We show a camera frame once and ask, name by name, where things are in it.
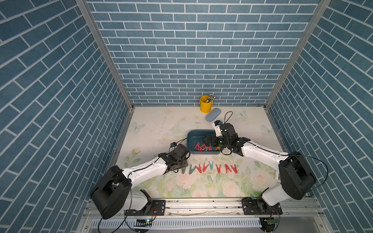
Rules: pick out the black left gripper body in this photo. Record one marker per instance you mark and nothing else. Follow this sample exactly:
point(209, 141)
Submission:
point(180, 164)

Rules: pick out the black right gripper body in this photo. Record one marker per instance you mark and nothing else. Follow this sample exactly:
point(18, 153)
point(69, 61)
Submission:
point(218, 141)

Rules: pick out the teal plastic storage box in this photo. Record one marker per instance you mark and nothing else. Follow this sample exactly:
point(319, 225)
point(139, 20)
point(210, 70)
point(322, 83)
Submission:
point(195, 136)

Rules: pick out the teal clothespin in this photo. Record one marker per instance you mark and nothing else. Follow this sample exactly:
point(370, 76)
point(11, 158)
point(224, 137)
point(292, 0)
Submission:
point(211, 165)

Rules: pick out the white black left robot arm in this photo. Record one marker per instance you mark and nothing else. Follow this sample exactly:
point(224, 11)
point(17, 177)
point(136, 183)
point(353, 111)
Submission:
point(114, 190)

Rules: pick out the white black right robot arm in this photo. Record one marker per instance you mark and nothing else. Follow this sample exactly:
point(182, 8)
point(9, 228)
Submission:
point(292, 170)

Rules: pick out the red clothespin pile in box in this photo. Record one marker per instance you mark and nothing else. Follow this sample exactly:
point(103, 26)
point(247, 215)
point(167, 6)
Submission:
point(202, 147)

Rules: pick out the grey fabric glasses case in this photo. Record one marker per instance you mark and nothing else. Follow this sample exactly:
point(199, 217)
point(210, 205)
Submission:
point(210, 117)

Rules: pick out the yellow metal bucket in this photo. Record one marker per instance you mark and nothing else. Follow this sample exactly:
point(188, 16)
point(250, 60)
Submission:
point(205, 104)

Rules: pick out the pens in bucket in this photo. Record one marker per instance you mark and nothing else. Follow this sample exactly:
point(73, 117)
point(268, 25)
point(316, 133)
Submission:
point(210, 98)

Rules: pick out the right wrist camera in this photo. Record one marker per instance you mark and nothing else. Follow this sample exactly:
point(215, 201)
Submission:
point(217, 129)

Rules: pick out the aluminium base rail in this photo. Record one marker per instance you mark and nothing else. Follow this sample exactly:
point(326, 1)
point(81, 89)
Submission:
point(220, 207)

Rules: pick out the right aluminium corner post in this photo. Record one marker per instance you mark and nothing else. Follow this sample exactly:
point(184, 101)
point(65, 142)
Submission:
point(309, 29)

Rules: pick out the aluminium corner post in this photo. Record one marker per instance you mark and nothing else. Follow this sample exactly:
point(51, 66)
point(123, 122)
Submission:
point(309, 29)
point(92, 25)

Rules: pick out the left aluminium corner post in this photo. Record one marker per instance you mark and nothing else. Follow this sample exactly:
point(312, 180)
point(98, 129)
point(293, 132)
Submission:
point(92, 25)

